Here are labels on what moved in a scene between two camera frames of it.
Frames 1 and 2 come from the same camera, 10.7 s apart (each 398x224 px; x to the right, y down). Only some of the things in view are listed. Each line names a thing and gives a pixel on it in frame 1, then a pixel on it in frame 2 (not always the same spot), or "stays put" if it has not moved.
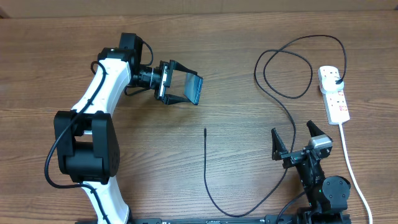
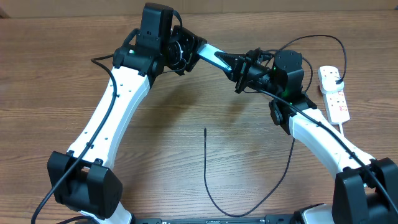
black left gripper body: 163,81 → 181,50
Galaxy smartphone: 193,87 → 207,53
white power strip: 336,106 stays put
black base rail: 272,219 stays put
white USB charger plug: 327,76 stays put
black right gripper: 279,152 → 240,66
